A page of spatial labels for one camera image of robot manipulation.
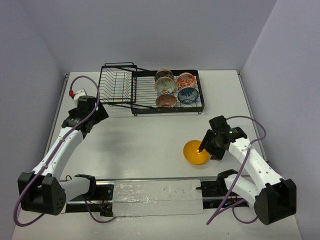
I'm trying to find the orange floral pattern bowl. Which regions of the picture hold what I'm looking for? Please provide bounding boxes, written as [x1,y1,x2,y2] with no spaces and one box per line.
[176,72,197,88]

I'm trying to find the yellow bowl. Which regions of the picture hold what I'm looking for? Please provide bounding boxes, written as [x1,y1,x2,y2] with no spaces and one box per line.
[183,140,209,165]

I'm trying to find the black wire dish rack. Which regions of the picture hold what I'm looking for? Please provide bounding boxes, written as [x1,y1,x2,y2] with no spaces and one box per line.
[98,62,205,116]

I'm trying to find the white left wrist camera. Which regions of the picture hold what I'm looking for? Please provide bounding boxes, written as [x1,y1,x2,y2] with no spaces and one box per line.
[68,88,88,105]

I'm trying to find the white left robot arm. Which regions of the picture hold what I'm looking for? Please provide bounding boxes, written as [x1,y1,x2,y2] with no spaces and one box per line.
[17,95,109,216]

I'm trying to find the blue pattern bowl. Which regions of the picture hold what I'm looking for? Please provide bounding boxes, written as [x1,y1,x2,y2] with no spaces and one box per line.
[177,86,199,104]

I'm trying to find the white orange flower bowl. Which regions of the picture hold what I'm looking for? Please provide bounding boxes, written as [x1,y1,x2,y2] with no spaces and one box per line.
[154,76,176,94]

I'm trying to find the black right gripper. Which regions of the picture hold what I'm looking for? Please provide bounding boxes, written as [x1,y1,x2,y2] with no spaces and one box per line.
[198,128,226,161]

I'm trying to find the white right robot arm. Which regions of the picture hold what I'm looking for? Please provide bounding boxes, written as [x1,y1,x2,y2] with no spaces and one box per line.
[198,115,297,225]

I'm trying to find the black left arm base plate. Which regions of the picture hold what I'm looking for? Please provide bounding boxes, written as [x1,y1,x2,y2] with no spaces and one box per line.
[61,180,115,218]

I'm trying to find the orange lattice pattern bowl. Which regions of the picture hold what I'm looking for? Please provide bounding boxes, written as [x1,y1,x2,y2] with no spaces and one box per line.
[155,93,177,108]

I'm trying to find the grey leaf pattern bowl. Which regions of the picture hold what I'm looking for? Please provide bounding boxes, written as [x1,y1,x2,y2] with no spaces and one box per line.
[154,68,174,82]

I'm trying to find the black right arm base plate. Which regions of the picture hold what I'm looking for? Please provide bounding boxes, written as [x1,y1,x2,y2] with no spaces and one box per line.
[196,177,249,209]

